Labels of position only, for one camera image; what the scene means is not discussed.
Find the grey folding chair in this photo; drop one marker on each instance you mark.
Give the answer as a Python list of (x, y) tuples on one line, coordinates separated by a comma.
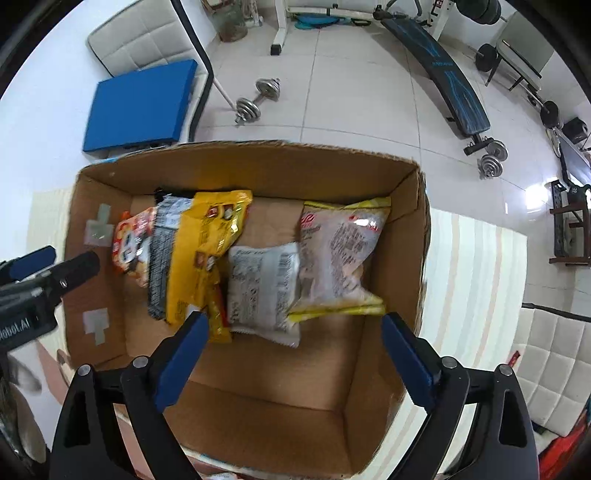
[(526, 50)]

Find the large yellow snack packet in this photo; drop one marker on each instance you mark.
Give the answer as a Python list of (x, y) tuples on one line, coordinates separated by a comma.
[(203, 244)]

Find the black speaker box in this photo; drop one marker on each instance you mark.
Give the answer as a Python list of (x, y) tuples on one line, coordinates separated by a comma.
[(576, 130)]

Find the black grey striped snack packet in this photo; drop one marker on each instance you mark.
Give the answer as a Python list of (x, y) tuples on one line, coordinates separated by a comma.
[(161, 258)]

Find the red cloth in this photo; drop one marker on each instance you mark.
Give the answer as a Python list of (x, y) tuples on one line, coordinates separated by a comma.
[(565, 454)]

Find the red panda snack packet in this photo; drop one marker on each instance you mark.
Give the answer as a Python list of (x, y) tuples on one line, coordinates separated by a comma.
[(131, 244)]

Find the pale pink yellow-edged snack packet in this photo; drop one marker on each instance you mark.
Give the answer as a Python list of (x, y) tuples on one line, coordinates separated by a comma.
[(337, 258)]

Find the white grey snack packet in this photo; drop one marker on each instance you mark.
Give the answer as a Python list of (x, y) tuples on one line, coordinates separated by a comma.
[(263, 290)]

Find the white quilted chair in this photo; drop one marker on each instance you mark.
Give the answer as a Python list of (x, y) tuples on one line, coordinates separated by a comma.
[(554, 364)]

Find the glass jar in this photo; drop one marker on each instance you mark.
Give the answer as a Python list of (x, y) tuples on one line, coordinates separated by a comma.
[(231, 23)]

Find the chrome dumbbell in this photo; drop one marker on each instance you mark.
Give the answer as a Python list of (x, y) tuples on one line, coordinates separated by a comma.
[(258, 99), (494, 159)]

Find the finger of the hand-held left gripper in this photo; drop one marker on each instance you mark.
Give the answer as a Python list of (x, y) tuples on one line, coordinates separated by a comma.
[(74, 273), (27, 264)]

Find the short barbell black plates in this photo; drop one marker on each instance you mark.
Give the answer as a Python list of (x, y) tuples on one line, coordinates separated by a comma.
[(488, 57)]

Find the white padded chair black trim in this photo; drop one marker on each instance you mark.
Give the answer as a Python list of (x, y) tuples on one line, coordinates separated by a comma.
[(138, 37)]

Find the black blue sit-up bench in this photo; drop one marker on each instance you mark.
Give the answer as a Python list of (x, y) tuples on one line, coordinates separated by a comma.
[(443, 78)]

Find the small red wrapper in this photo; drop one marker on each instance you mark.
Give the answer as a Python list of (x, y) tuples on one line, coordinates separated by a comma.
[(515, 360)]

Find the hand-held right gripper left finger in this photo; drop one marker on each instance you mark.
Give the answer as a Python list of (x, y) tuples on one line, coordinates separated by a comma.
[(182, 355)]

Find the dark wooden chair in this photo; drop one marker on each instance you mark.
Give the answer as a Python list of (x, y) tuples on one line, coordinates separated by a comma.
[(570, 226)]

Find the brown cardboard box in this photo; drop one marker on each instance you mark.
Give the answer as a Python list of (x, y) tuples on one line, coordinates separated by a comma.
[(286, 369)]

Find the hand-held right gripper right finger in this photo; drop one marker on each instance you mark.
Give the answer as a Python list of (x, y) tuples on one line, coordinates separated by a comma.
[(406, 360)]

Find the teal balance disc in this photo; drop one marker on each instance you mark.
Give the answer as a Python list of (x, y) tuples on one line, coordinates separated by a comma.
[(314, 21)]

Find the black flat monitor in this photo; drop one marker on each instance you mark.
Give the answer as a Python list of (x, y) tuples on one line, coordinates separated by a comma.
[(575, 159)]

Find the blue cushion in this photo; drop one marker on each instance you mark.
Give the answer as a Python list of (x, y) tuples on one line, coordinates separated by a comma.
[(138, 106)]

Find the cream striped table mat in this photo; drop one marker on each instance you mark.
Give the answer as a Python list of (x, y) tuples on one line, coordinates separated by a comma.
[(471, 286)]

